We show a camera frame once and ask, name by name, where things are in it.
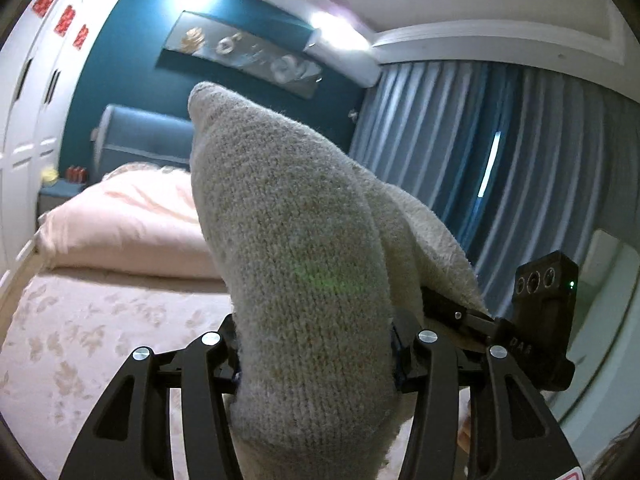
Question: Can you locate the blue grey curtain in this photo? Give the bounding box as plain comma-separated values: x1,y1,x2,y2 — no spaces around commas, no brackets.
347,57,640,311

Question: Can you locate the blue padded headboard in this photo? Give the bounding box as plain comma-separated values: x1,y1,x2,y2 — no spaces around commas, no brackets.
92,104,198,181

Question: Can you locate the pink pillow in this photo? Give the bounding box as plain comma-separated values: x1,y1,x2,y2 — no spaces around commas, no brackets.
37,162,226,281

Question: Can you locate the white wardrobe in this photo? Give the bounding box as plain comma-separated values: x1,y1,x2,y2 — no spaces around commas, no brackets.
0,0,131,281

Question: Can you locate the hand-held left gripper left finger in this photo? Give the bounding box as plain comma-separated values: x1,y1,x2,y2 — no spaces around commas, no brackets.
59,314,243,480

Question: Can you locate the long framed wall picture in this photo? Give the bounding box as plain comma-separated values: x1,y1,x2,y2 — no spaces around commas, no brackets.
157,10,323,101

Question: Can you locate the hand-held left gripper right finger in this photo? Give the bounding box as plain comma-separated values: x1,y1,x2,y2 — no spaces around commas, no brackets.
390,310,583,480

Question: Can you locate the cream fuzzy sock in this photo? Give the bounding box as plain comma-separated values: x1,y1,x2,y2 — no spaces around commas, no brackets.
350,160,488,321

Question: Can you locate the blue nightstand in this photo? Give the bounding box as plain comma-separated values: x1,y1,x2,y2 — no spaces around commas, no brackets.
39,180,88,216

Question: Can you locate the floral bed sheet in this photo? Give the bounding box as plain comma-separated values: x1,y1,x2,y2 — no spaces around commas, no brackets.
0,267,241,480

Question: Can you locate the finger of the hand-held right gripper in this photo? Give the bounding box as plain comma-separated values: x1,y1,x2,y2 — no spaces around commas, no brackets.
422,287,501,346

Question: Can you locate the white cabinet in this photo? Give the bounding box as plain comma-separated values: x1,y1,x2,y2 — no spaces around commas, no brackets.
555,230,640,426

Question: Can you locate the beige knitted sock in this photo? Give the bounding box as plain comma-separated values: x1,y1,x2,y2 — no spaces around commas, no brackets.
187,81,426,480

